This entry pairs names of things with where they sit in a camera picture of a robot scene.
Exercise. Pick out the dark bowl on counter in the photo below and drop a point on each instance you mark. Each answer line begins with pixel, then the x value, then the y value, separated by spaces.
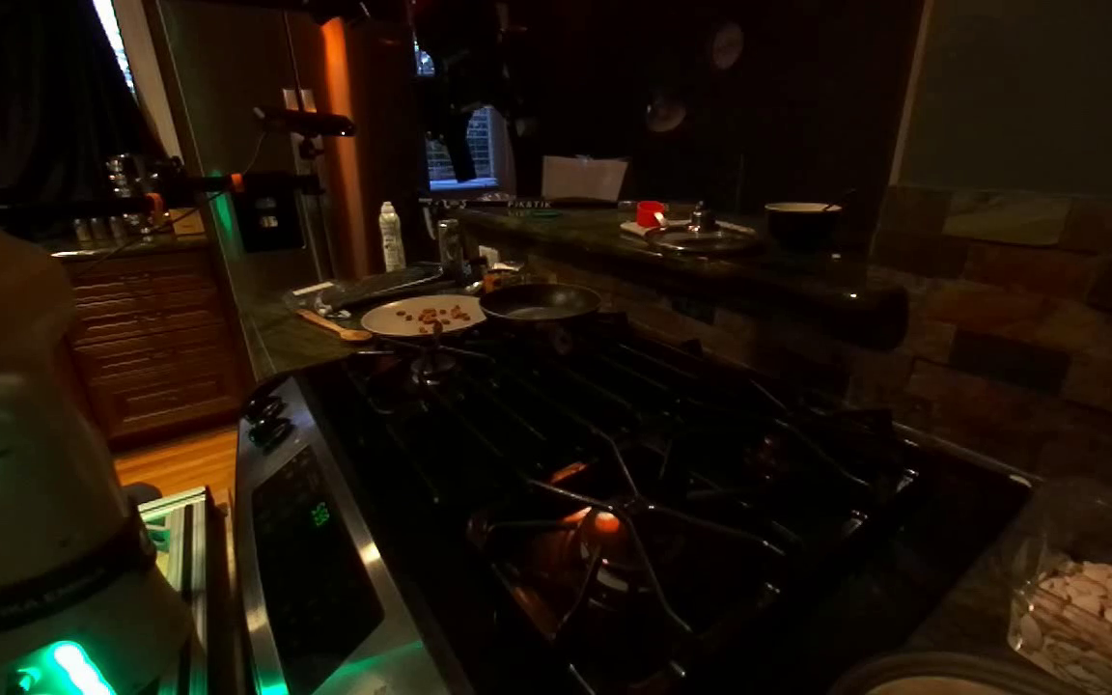
pixel 800 226

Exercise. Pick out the white plate with food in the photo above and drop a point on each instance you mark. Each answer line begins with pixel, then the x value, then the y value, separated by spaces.
pixel 428 315

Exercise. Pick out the clear container with white pieces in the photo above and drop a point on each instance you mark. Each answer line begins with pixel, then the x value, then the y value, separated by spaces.
pixel 1062 585

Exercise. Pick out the red object on counter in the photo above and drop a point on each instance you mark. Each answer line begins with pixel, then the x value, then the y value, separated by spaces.
pixel 650 213

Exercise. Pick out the white plastic bottle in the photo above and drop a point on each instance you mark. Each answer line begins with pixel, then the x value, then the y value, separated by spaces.
pixel 390 236

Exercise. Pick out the wooden cabinet drawers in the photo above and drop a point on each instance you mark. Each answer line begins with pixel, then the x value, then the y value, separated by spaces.
pixel 157 346

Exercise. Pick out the black frying pan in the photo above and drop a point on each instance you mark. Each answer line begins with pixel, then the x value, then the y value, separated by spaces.
pixel 540 311

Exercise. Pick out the glass lid with metal knob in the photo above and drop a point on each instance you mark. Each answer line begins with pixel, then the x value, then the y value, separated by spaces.
pixel 690 236

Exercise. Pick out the black gas stove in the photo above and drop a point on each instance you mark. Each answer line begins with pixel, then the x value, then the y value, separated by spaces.
pixel 506 517

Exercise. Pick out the wooden spatula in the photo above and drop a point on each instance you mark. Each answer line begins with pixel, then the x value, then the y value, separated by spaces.
pixel 350 334

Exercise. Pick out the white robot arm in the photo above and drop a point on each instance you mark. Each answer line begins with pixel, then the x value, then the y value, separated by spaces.
pixel 81 607

